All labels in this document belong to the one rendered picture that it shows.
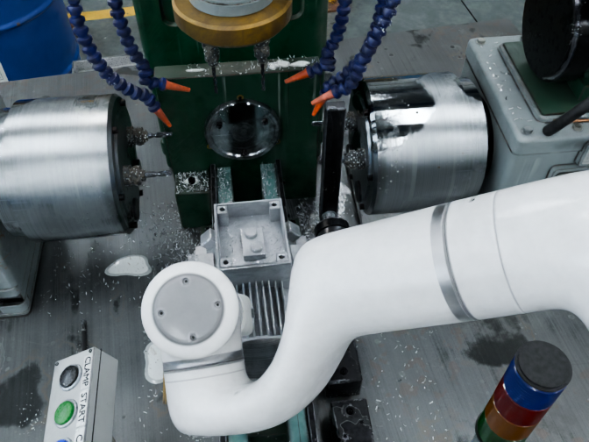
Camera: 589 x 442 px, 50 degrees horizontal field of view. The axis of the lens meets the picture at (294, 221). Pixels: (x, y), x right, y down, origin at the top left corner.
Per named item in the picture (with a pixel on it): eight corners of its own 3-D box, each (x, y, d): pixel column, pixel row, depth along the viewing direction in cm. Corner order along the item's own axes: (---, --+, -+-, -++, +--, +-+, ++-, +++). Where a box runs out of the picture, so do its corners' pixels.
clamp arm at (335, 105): (318, 213, 110) (323, 98, 91) (335, 211, 110) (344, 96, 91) (321, 228, 108) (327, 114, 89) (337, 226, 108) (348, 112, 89)
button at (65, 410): (64, 408, 81) (54, 403, 80) (82, 402, 80) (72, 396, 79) (61, 431, 79) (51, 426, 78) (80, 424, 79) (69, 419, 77)
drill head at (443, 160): (305, 153, 132) (307, 52, 112) (493, 139, 135) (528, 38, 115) (321, 246, 116) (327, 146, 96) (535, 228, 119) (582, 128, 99)
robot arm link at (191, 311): (249, 355, 66) (236, 268, 67) (246, 360, 53) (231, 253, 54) (168, 368, 65) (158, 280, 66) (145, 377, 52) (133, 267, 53)
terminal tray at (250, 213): (216, 234, 97) (211, 203, 92) (284, 228, 98) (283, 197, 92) (219, 300, 89) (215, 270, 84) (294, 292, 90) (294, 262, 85)
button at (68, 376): (68, 373, 85) (59, 368, 83) (86, 366, 84) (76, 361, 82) (66, 394, 83) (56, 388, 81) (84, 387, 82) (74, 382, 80)
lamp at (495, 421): (478, 397, 80) (486, 381, 76) (523, 392, 80) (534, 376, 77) (493, 444, 76) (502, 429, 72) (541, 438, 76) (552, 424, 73)
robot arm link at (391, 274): (513, 405, 49) (212, 426, 64) (471, 206, 51) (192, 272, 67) (481, 431, 41) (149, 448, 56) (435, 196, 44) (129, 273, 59)
